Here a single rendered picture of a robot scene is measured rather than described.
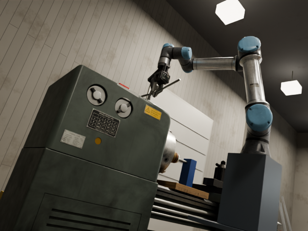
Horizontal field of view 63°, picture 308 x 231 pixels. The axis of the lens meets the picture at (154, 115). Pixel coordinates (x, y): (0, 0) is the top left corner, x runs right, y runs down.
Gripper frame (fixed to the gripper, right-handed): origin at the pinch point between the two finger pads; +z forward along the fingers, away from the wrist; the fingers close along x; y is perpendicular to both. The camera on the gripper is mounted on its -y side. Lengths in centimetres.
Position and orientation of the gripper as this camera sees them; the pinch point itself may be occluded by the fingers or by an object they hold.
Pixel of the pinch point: (153, 95)
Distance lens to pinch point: 153.2
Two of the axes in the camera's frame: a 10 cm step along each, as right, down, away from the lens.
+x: 7.5, 3.8, 5.5
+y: 6.2, -1.0, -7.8
